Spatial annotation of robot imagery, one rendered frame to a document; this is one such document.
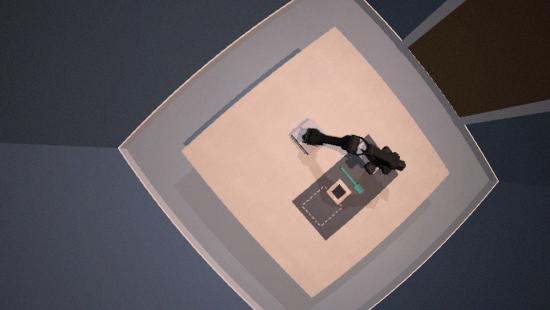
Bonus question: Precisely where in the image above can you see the green small trowel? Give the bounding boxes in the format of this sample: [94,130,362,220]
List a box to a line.
[340,167,364,194]

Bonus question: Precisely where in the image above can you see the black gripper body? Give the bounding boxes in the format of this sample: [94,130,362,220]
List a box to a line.
[364,146,392,175]

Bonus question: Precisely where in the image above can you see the beige square tile with dark centre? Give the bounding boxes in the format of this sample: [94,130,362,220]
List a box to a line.
[326,178,351,204]

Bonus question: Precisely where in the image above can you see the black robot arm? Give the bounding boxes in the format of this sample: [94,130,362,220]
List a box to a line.
[302,127,406,175]

